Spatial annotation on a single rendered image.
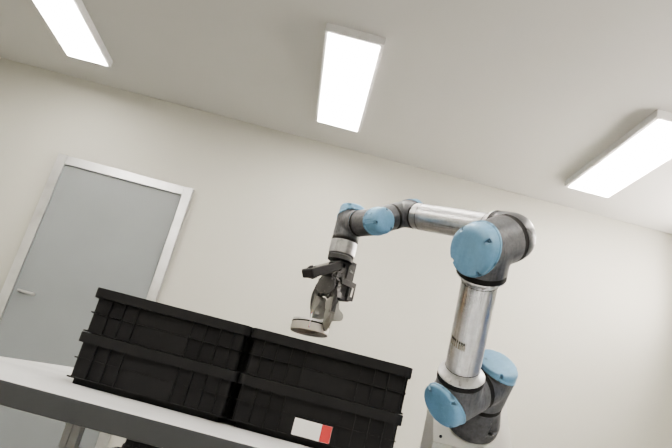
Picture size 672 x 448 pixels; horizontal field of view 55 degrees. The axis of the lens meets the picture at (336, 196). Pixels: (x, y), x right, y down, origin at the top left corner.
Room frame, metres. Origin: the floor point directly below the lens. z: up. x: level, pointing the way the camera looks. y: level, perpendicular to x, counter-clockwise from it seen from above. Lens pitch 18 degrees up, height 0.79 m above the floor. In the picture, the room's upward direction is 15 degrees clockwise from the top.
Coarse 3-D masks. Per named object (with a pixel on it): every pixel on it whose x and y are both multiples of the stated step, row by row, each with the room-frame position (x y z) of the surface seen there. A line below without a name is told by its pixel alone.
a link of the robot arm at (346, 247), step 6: (336, 240) 1.74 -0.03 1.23; (342, 240) 1.74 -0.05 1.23; (348, 240) 1.74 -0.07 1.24; (330, 246) 1.76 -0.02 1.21; (336, 246) 1.74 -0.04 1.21; (342, 246) 1.74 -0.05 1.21; (348, 246) 1.74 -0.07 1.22; (354, 246) 1.75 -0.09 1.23; (330, 252) 1.77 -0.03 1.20; (336, 252) 1.75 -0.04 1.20; (342, 252) 1.74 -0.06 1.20; (348, 252) 1.74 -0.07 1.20; (354, 252) 1.75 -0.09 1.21
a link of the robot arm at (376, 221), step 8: (376, 208) 1.64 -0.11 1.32; (384, 208) 1.64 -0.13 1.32; (392, 208) 1.69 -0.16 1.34; (352, 216) 1.71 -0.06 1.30; (360, 216) 1.67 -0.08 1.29; (368, 216) 1.65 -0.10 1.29; (376, 216) 1.63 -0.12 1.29; (384, 216) 1.64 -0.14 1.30; (392, 216) 1.66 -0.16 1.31; (352, 224) 1.70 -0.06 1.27; (360, 224) 1.68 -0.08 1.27; (368, 224) 1.65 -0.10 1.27; (376, 224) 1.63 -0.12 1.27; (384, 224) 1.64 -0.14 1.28; (392, 224) 1.66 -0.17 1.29; (352, 232) 1.72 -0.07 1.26; (360, 232) 1.70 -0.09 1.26; (368, 232) 1.67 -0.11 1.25; (376, 232) 1.66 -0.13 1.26; (384, 232) 1.65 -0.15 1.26
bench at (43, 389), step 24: (0, 360) 1.79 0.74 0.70; (24, 360) 2.16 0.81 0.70; (0, 384) 1.20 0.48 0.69; (24, 384) 1.22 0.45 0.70; (48, 384) 1.38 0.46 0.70; (72, 384) 1.59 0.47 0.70; (24, 408) 1.20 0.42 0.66; (48, 408) 1.20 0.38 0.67; (72, 408) 1.20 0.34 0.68; (96, 408) 1.20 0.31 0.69; (120, 408) 1.26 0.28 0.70; (144, 408) 1.42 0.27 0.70; (72, 432) 2.69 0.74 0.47; (120, 432) 1.20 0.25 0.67; (144, 432) 1.20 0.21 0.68; (168, 432) 1.20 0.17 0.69; (192, 432) 1.20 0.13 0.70; (216, 432) 1.29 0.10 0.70; (240, 432) 1.47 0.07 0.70
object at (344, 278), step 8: (328, 256) 1.76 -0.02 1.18; (336, 256) 1.74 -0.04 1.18; (344, 256) 1.74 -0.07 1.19; (344, 264) 1.77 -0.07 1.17; (352, 264) 1.78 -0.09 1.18; (336, 272) 1.75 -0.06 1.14; (344, 272) 1.77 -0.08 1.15; (352, 272) 1.79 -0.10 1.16; (320, 280) 1.77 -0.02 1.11; (328, 280) 1.75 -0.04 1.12; (336, 280) 1.73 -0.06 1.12; (344, 280) 1.75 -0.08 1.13; (352, 280) 1.79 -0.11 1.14; (320, 288) 1.77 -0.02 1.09; (328, 288) 1.74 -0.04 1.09; (344, 288) 1.77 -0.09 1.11; (328, 296) 1.80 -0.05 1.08; (344, 296) 1.77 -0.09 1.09; (352, 296) 1.78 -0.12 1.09
